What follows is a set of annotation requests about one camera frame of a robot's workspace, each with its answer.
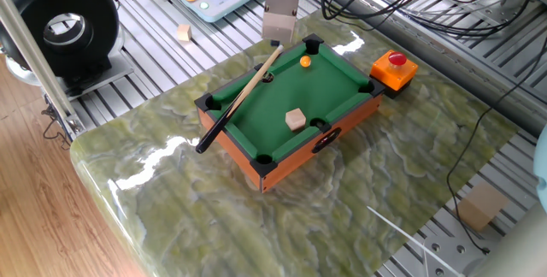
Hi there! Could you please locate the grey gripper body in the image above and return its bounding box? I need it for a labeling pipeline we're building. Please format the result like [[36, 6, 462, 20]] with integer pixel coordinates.
[[261, 0, 307, 45]]

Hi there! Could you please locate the wooden pool cue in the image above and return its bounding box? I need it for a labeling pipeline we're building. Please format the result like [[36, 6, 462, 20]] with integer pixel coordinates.
[[195, 44, 285, 155]]

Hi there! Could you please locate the mini green pool table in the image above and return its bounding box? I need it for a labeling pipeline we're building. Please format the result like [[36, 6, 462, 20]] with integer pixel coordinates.
[[194, 32, 386, 194]]

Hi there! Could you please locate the light wooden cube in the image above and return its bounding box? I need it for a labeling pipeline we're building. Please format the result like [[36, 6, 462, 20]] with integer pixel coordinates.
[[285, 107, 308, 133]]

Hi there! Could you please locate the small wooden cube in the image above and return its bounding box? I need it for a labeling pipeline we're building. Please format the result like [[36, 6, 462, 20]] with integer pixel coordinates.
[[176, 23, 193, 42]]

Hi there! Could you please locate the orange emergency stop button box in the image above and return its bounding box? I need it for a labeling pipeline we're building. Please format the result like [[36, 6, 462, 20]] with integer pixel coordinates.
[[369, 50, 420, 100]]

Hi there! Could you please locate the white zip tie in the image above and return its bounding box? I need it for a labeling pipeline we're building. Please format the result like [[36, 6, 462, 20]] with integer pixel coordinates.
[[366, 205, 466, 277]]

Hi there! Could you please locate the black round blower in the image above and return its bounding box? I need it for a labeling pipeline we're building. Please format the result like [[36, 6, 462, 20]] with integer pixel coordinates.
[[0, 0, 121, 77]]

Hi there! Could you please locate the brown cardboard block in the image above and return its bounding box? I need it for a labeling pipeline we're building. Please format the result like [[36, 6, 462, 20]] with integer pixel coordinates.
[[456, 181, 510, 233]]

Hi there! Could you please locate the aluminium mounting plate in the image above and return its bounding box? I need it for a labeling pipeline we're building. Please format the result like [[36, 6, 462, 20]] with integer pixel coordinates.
[[422, 233, 486, 277]]

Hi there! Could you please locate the metal blower base plate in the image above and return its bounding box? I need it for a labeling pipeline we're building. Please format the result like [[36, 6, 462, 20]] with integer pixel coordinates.
[[6, 27, 136, 101]]

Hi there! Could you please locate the aluminium frame profile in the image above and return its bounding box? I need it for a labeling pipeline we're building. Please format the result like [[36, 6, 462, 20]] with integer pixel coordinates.
[[0, 0, 86, 138]]

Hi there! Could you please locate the long thin black cable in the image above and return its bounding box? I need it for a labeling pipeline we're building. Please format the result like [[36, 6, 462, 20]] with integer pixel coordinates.
[[445, 36, 547, 256]]

